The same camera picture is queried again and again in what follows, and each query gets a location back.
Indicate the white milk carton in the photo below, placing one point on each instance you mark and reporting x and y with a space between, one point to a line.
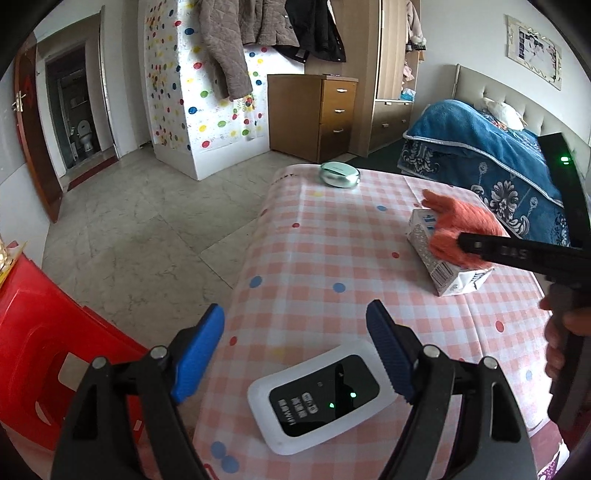
443 272

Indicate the wooden wardrobe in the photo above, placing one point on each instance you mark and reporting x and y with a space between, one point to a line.
390 55

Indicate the pink checkered tablecloth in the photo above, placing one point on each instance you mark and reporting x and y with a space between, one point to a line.
332 258

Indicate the wall poster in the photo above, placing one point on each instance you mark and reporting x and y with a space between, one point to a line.
535 46

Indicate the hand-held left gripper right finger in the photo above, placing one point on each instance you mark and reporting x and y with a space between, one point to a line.
392 355

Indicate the white pocket router device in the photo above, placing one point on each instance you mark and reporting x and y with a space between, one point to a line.
314 415

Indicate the wooden drawer cabinet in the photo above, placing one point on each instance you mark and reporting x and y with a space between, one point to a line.
337 115

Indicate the hanging brown jacket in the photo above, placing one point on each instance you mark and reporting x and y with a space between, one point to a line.
231 46

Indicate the red plastic stool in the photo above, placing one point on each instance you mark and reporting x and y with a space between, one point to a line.
27 323

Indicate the person's right hand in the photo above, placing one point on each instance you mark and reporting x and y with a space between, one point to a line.
579 323

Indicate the beige upholstered bed frame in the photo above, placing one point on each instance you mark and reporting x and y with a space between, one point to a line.
508 87

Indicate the teal round tin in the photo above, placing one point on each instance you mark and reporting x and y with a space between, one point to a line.
339 174

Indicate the white pillow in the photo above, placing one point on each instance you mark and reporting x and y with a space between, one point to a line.
503 113

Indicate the black jacket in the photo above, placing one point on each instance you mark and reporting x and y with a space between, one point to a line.
318 27

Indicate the orange fluffy glove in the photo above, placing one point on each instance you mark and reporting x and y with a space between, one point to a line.
461 221

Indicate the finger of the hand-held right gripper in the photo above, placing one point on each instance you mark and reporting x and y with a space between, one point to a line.
508 253

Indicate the white toilet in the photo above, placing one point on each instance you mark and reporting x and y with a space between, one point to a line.
84 136

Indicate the brown wooden door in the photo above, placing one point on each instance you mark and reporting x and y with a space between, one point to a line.
34 138

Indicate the polka dot covered cabinet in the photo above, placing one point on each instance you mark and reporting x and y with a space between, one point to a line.
207 134

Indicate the blue floral blanket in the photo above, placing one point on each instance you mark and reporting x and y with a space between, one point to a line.
461 138

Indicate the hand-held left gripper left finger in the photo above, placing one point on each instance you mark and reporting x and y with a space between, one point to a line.
198 355

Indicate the pink hanging clothes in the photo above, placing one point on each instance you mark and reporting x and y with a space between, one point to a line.
413 23

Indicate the gold foil decoration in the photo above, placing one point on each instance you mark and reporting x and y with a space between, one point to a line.
4 258

